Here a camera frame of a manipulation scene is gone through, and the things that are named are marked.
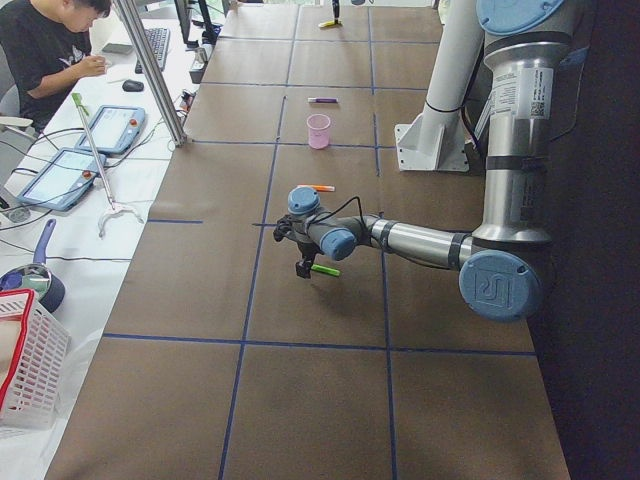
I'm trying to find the black computer mouse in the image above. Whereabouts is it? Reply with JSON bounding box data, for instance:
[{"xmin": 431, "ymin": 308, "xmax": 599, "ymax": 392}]
[{"xmin": 121, "ymin": 79, "xmax": 145, "ymax": 93}]

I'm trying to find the far blue teach pendant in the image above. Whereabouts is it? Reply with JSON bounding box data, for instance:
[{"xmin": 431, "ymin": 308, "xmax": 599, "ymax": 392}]
[{"xmin": 78, "ymin": 105, "xmax": 146, "ymax": 155}]

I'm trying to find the blue handled saucepan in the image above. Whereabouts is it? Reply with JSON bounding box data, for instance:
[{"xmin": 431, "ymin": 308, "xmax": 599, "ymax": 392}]
[{"xmin": 1, "ymin": 219, "xmax": 66, "ymax": 313}]

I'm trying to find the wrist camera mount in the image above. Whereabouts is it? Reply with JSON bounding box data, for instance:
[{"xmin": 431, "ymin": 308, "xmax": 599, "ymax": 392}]
[{"xmin": 273, "ymin": 214, "xmax": 297, "ymax": 242}]

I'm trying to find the long reacher grabber tool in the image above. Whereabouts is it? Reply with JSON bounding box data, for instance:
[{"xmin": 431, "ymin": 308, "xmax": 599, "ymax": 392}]
[{"xmin": 71, "ymin": 92, "xmax": 144, "ymax": 238}]

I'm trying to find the blue teach pendant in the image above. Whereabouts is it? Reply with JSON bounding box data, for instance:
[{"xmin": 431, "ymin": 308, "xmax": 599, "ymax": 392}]
[
  {"xmin": 16, "ymin": 148, "xmax": 99, "ymax": 212},
  {"xmin": 78, "ymin": 105, "xmax": 146, "ymax": 155}
]

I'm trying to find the green highlighter pen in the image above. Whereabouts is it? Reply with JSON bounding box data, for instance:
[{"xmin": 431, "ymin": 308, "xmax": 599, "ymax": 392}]
[{"xmin": 311, "ymin": 264, "xmax": 341, "ymax": 277}]

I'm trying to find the black camera cable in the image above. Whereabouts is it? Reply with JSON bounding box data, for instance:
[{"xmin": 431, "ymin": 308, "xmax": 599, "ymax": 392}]
[{"xmin": 304, "ymin": 195, "xmax": 364, "ymax": 226}]

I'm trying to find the aluminium frame post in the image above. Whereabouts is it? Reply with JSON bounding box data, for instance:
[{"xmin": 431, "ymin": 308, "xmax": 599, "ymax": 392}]
[{"xmin": 113, "ymin": 0, "xmax": 187, "ymax": 147}]

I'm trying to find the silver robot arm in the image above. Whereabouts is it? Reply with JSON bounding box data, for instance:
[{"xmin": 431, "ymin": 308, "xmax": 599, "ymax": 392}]
[{"xmin": 273, "ymin": 1, "xmax": 593, "ymax": 323}]

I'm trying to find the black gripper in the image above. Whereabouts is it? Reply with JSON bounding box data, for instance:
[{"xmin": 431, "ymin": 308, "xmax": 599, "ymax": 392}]
[{"xmin": 295, "ymin": 242, "xmax": 316, "ymax": 278}]

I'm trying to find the person in black shirt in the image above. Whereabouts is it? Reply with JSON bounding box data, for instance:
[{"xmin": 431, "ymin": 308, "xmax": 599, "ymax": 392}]
[{"xmin": 1, "ymin": 0, "xmax": 112, "ymax": 132}]

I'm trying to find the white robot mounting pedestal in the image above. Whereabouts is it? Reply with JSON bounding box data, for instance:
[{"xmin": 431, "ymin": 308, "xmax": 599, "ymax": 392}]
[{"xmin": 395, "ymin": 0, "xmax": 484, "ymax": 172}]

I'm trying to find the orange highlighter pen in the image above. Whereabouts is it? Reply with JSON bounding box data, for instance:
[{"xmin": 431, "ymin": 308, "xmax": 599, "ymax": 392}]
[{"xmin": 297, "ymin": 184, "xmax": 336, "ymax": 193}]

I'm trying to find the black keyboard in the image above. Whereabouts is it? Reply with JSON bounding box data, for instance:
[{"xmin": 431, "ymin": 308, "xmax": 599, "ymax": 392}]
[{"xmin": 144, "ymin": 27, "xmax": 171, "ymax": 72}]

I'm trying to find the near blue teach pendant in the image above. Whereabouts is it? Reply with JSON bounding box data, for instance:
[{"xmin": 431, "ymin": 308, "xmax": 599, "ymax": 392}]
[{"xmin": 16, "ymin": 148, "xmax": 99, "ymax": 212}]

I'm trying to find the purple highlighter pen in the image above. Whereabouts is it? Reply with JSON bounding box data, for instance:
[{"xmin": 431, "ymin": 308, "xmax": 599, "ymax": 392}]
[{"xmin": 307, "ymin": 97, "xmax": 339, "ymax": 105}]

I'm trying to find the pink mesh pen holder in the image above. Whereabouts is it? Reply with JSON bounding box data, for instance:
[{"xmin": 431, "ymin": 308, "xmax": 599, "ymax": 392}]
[{"xmin": 306, "ymin": 113, "xmax": 331, "ymax": 150}]

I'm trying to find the white plastic basket red rim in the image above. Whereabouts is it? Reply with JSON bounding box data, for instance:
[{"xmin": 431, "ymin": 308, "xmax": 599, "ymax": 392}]
[{"xmin": 1, "ymin": 289, "xmax": 70, "ymax": 436}]

